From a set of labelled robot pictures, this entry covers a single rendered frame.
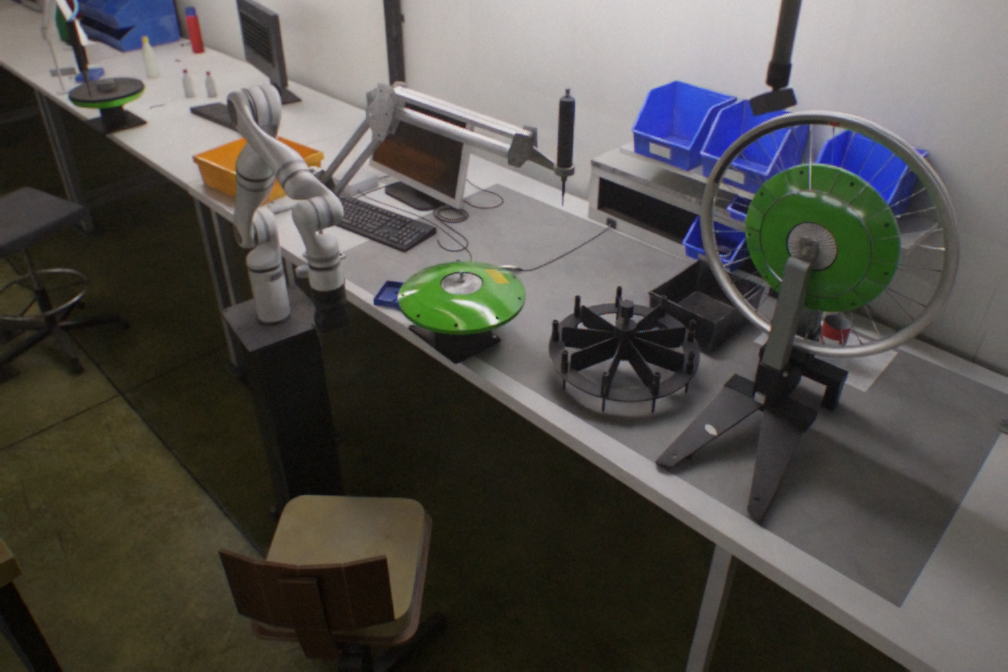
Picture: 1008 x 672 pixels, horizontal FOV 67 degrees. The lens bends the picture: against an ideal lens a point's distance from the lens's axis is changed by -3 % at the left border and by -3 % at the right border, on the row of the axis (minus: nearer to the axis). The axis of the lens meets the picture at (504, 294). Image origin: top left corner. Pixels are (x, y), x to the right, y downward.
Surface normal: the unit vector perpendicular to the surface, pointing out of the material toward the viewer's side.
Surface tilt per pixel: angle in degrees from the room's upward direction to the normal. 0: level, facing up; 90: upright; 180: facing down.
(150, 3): 90
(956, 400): 0
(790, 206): 82
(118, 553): 0
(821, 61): 90
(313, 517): 0
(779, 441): 18
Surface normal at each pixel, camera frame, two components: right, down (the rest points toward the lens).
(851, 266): -0.51, 0.49
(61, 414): 0.00, -0.84
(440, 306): -0.13, -0.66
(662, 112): 0.70, 0.35
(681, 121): -0.71, 0.38
